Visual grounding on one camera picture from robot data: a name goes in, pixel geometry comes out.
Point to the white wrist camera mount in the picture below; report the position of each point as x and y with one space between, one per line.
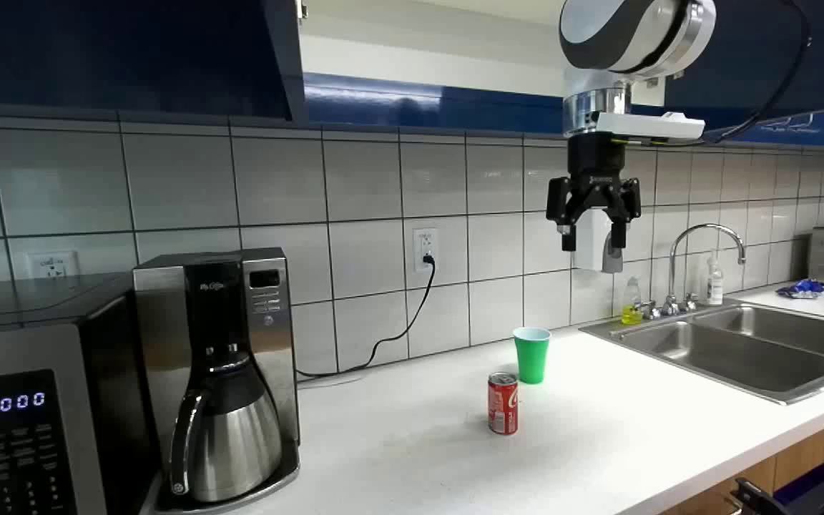
652 126

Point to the black steel microwave oven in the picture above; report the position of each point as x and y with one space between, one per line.
41 410

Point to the yellow dish soap bottle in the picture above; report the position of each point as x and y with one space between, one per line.
632 311

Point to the green plastic cup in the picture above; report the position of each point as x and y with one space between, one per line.
531 360

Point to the black steel coffee maker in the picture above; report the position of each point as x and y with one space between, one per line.
264 315

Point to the stainless steel coffee carafe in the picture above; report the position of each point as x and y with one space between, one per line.
230 444

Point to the small clear bottle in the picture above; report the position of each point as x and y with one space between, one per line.
716 287

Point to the black and blue chair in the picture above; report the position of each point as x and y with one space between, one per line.
815 491

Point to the white wall outlet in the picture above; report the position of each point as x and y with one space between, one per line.
55 264
424 245

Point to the chrome sink faucet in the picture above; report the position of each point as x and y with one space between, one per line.
689 229

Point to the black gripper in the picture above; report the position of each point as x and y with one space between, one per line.
596 158

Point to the blue plate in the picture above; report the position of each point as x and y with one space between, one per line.
802 290

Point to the stainless steel sink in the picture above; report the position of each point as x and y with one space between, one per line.
745 360

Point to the open white wall cabinet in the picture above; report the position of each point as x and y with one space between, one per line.
386 46

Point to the metal cabinet hinge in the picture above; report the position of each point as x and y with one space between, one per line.
300 6

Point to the closed blue wall cabinet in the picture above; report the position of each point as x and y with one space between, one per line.
815 131

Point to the red soda can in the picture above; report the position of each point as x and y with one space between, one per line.
501 404

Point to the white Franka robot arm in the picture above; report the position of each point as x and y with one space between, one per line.
622 29

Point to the wooden base cabinet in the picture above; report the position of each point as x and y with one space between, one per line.
795 458

